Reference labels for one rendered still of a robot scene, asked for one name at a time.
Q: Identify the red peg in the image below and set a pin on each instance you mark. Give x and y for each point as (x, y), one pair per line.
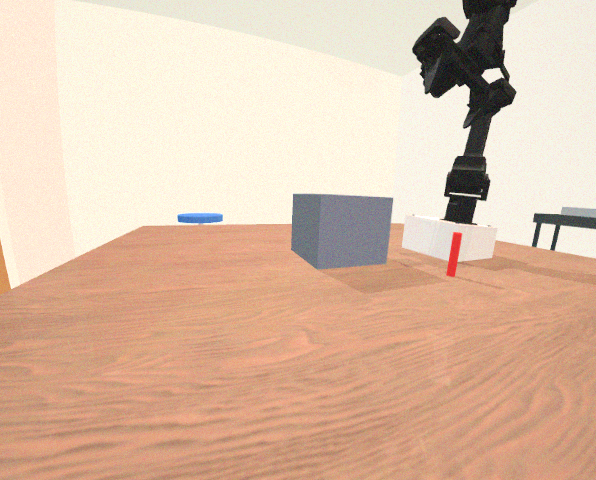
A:
(453, 259)

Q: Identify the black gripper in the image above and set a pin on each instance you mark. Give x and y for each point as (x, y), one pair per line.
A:
(467, 60)

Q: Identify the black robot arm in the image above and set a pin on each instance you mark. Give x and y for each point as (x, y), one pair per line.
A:
(468, 173)

